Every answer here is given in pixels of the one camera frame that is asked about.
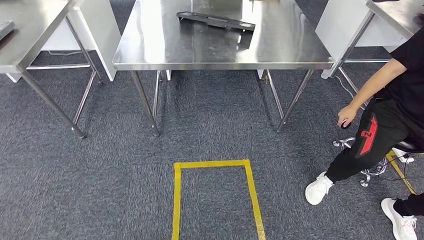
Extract long black plastic car part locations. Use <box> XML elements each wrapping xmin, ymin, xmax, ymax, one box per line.
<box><xmin>176</xmin><ymin>11</ymin><xmax>257</xmax><ymax>33</ymax></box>

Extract stainless steel workbench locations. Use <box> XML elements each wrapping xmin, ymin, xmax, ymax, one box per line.
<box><xmin>112</xmin><ymin>0</ymin><xmax>335</xmax><ymax>137</ymax></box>

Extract white upright panel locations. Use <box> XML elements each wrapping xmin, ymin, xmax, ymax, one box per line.
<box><xmin>6</xmin><ymin>0</ymin><xmax>122</xmax><ymax>83</ymax></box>
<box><xmin>314</xmin><ymin>0</ymin><xmax>408</xmax><ymax>80</ymax></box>

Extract chrome swivel stool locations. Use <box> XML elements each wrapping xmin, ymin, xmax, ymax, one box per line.
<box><xmin>332</xmin><ymin>136</ymin><xmax>418</xmax><ymax>188</ymax></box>

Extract white power strip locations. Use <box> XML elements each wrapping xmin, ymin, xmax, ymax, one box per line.
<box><xmin>392</xmin><ymin>147</ymin><xmax>415</xmax><ymax>164</ymax></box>

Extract yellow floor tape square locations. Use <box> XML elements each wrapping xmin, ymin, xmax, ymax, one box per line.
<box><xmin>385</xmin><ymin>150</ymin><xmax>418</xmax><ymax>196</ymax></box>

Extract person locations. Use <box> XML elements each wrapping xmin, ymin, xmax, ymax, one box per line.
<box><xmin>304</xmin><ymin>28</ymin><xmax>424</xmax><ymax>240</ymax></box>

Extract white floor cable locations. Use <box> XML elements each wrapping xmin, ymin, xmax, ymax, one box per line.
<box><xmin>332</xmin><ymin>75</ymin><xmax>369</xmax><ymax>110</ymax></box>

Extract metal stand frame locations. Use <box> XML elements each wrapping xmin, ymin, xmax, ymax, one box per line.
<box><xmin>329</xmin><ymin>0</ymin><xmax>424</xmax><ymax>110</ymax></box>

